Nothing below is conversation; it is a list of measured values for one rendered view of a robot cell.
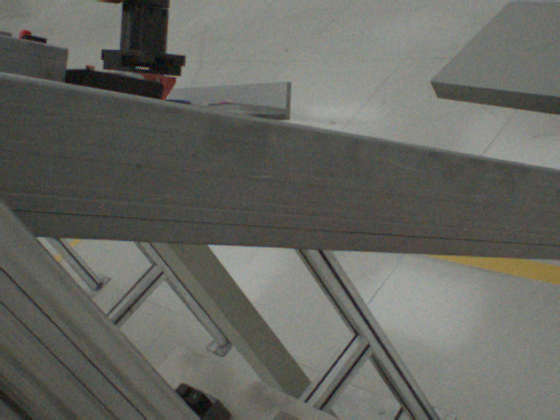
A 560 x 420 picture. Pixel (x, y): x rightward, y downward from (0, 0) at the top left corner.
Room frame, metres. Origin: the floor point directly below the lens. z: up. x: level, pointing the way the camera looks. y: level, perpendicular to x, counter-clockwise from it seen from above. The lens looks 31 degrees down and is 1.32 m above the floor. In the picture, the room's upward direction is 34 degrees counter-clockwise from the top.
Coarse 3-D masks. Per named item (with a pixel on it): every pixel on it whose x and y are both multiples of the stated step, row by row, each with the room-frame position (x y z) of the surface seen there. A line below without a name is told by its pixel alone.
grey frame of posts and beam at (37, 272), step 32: (0, 224) 0.26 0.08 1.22; (0, 256) 0.26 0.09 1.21; (32, 256) 0.26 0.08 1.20; (320, 256) 1.14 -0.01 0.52; (32, 288) 0.26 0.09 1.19; (64, 288) 0.26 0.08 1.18; (352, 288) 1.15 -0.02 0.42; (0, 320) 0.25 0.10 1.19; (64, 320) 0.26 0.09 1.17; (96, 320) 0.26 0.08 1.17; (352, 320) 1.14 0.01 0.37; (0, 352) 0.25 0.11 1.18; (32, 352) 0.25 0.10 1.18; (96, 352) 0.26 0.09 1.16; (128, 352) 0.26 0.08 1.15; (384, 352) 1.15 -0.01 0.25; (0, 384) 0.92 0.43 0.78; (32, 384) 0.25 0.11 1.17; (64, 384) 0.25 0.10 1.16; (128, 384) 0.26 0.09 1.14; (160, 384) 0.26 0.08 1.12; (416, 384) 1.15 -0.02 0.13; (0, 416) 0.91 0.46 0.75; (32, 416) 0.92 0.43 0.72; (64, 416) 0.25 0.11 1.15; (96, 416) 0.25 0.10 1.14; (160, 416) 0.26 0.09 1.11; (192, 416) 0.26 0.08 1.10; (416, 416) 1.14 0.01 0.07
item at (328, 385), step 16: (352, 336) 1.15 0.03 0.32; (336, 352) 1.14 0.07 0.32; (352, 352) 1.12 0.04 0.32; (368, 352) 1.13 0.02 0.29; (336, 368) 1.11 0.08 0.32; (352, 368) 1.11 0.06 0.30; (320, 384) 1.10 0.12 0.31; (336, 384) 1.09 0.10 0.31; (192, 400) 0.81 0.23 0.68; (208, 400) 0.81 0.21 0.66; (304, 400) 1.08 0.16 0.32; (320, 400) 1.07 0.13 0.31; (336, 400) 1.08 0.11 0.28; (208, 416) 0.80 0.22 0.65; (224, 416) 0.80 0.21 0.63; (288, 416) 0.70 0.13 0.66; (448, 416) 1.15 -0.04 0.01
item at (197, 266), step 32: (192, 256) 1.26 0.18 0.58; (192, 288) 1.28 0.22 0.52; (224, 288) 1.26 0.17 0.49; (224, 320) 1.26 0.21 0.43; (256, 320) 1.27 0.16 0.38; (256, 352) 1.25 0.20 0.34; (288, 352) 1.28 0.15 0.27; (288, 384) 1.25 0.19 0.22; (352, 416) 1.30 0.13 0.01; (384, 416) 1.25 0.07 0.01
